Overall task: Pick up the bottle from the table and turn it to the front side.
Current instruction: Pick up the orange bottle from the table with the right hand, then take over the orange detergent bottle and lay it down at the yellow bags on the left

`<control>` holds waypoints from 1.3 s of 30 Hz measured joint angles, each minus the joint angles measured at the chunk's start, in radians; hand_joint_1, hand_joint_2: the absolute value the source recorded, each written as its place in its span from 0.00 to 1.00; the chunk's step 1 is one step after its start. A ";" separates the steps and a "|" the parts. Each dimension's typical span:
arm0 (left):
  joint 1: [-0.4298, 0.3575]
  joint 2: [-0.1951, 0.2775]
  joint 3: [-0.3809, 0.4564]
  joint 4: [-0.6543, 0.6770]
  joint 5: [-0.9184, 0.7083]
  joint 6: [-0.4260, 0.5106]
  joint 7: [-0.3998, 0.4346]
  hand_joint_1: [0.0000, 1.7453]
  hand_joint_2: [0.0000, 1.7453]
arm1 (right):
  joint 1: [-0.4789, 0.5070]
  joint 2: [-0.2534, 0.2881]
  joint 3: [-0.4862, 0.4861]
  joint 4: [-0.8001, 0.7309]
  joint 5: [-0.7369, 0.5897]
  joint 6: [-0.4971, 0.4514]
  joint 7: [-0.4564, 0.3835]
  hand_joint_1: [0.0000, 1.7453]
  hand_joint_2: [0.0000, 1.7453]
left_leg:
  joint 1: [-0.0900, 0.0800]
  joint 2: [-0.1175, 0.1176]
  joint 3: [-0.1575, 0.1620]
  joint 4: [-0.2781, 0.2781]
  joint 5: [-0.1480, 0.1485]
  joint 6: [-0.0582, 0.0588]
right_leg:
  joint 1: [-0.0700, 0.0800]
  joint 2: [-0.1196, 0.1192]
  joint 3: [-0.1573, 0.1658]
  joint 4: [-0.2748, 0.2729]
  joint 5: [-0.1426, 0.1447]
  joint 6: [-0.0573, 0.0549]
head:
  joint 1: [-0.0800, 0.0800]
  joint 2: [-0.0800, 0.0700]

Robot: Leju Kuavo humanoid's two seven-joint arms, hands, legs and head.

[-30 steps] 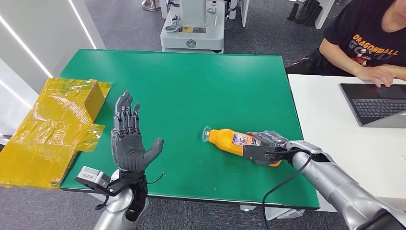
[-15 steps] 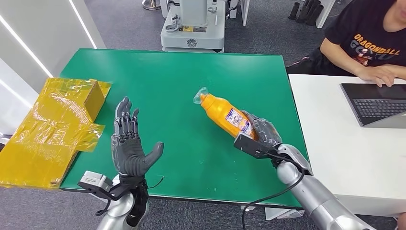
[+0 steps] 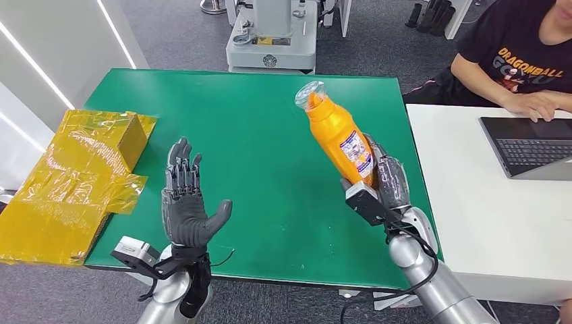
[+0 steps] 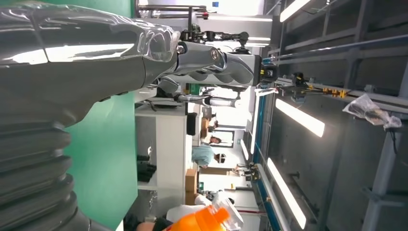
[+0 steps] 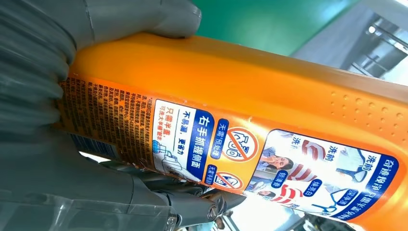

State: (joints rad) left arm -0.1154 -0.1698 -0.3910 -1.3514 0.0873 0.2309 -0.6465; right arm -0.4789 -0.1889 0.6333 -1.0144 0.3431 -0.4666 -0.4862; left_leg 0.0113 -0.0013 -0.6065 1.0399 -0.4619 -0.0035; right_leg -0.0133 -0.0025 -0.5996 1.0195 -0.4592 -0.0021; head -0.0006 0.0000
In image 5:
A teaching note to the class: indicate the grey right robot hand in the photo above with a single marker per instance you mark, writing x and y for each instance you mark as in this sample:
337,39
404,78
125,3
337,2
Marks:
79,197

